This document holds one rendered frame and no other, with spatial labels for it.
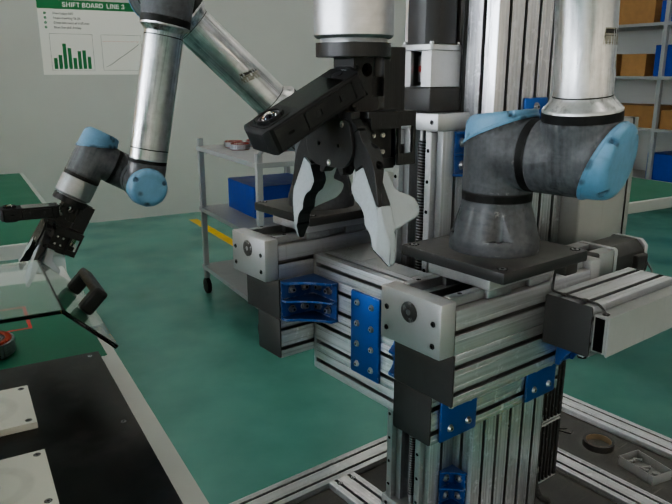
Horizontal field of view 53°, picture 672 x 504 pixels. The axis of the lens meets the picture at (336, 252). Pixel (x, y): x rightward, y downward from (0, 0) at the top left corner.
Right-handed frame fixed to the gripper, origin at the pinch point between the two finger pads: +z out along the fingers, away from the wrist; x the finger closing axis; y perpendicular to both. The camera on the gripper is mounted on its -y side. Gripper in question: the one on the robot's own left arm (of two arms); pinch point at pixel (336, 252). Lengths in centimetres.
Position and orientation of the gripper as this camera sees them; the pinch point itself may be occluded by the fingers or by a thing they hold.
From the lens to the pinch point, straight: 66.7
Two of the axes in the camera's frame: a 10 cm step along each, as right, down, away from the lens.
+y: 7.9, -1.6, 5.9
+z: 0.0, 9.7, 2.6
